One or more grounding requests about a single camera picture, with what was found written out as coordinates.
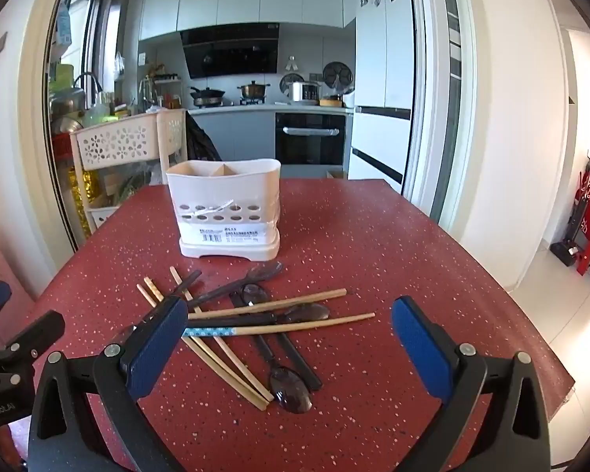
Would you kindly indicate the white spice rack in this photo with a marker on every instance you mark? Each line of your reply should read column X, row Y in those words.
column 162, row 91

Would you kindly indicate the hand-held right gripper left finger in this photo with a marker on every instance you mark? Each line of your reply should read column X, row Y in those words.
column 157, row 349

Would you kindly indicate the white refrigerator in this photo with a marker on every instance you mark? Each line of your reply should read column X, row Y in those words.
column 378, row 73

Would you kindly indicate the red plastic basket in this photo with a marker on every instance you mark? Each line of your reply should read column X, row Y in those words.
column 62, row 145

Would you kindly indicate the white plastic utensil holder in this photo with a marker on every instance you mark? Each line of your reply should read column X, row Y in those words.
column 226, row 236

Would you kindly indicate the gold foil package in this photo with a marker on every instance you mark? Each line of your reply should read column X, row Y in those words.
column 78, row 201

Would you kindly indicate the dark translucent plastic spoon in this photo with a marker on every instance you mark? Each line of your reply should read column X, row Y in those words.
column 253, row 294
column 290, row 393
column 307, row 313
column 268, row 270

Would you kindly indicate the round dark steamer rack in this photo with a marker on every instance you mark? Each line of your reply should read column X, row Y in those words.
column 338, row 76
column 291, row 79

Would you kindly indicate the grey lower kitchen cabinets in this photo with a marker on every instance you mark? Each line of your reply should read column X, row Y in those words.
column 246, row 132

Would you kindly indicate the black plastic bag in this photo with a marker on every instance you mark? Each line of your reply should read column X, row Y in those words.
column 201, row 140

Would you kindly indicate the black range hood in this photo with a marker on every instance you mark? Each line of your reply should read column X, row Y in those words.
column 231, row 51

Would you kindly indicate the green vegetables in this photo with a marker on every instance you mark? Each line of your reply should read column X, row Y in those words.
column 137, row 184

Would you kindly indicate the beige plastic storage cart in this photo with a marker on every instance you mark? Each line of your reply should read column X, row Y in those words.
column 123, row 140

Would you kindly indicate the hanging clear plastic bag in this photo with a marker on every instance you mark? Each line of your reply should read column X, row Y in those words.
column 120, row 61

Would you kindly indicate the black wok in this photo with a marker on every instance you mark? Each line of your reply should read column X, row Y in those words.
column 207, row 94

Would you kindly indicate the white sliding door frame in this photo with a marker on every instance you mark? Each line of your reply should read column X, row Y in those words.
column 442, row 83

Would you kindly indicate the white upper cabinets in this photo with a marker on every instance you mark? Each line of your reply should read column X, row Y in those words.
column 241, row 5

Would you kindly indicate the round wooden board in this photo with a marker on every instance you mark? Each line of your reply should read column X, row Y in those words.
column 332, row 103

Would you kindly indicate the black floor appliance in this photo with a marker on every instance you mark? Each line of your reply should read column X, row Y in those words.
column 564, row 253

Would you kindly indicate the steel pot with lid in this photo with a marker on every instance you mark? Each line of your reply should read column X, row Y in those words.
column 253, row 91

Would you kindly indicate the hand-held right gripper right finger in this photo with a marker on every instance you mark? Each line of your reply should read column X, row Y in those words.
column 423, row 349

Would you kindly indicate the wooden chopstick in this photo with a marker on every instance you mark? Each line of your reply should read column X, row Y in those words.
column 145, row 293
column 324, row 320
column 177, row 278
column 300, row 299
column 152, row 287

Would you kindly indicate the cardboard box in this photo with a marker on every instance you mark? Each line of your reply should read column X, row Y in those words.
column 336, row 174

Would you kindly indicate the black built-in oven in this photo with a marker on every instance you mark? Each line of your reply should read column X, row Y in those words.
column 309, row 145

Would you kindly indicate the steel pots by sink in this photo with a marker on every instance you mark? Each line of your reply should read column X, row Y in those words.
column 69, row 108

